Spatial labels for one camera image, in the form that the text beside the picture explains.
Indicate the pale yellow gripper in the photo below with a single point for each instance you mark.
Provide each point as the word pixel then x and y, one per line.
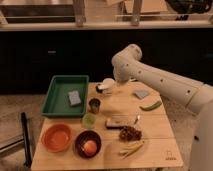
pixel 119 85

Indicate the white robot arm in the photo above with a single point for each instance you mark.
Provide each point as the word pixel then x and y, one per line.
pixel 196 96

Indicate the dark brown bowl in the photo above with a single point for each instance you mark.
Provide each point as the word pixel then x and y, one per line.
pixel 82 138

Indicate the red orange bowl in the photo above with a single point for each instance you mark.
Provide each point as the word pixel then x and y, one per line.
pixel 57 138

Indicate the white paper cup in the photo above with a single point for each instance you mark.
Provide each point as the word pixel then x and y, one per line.
pixel 108 84

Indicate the grey folded cloth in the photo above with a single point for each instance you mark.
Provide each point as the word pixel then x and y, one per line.
pixel 140 94

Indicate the small metal cup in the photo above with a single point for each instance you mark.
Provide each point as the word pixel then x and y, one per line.
pixel 94 104

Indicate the green pepper toy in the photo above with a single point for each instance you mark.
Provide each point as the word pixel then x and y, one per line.
pixel 151 107

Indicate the dark rectangular block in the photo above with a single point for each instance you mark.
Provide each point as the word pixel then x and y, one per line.
pixel 115 123

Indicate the grey sponge block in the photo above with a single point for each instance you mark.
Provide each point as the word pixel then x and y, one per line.
pixel 74 98

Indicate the green plastic cup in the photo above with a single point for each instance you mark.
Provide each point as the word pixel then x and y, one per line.
pixel 88 121

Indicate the brown pine cone cluster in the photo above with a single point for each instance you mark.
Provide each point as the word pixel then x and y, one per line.
pixel 129 133

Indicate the green plastic tray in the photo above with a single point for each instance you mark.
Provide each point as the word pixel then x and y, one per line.
pixel 57 102

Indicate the orange fruit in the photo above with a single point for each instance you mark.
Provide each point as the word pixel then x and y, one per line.
pixel 90 148

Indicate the black stand pole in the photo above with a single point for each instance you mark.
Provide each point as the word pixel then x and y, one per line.
pixel 28 160

